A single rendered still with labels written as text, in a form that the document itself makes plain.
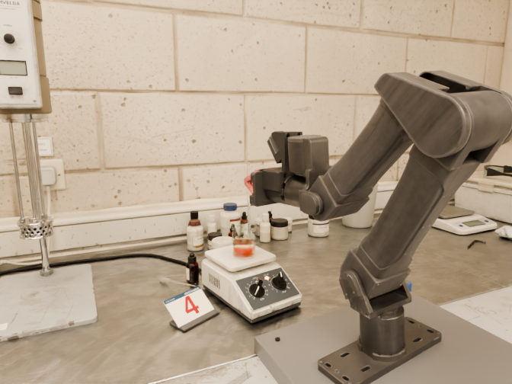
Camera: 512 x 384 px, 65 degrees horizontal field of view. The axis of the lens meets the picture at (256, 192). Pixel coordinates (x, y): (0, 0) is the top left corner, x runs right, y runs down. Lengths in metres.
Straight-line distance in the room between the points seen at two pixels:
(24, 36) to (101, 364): 0.57
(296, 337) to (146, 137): 0.77
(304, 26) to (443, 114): 1.06
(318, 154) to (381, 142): 0.16
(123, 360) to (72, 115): 0.72
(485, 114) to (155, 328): 0.63
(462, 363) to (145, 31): 1.08
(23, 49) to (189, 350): 0.60
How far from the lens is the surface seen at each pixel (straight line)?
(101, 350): 0.77
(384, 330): 0.61
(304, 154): 0.66
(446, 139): 0.43
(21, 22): 0.86
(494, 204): 1.69
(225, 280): 0.83
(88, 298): 0.94
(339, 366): 0.62
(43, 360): 0.78
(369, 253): 0.57
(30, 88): 0.84
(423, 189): 0.49
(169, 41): 1.27
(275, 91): 1.37
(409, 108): 0.46
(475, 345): 0.72
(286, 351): 0.67
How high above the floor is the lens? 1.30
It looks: 12 degrees down
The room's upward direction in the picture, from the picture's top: straight up
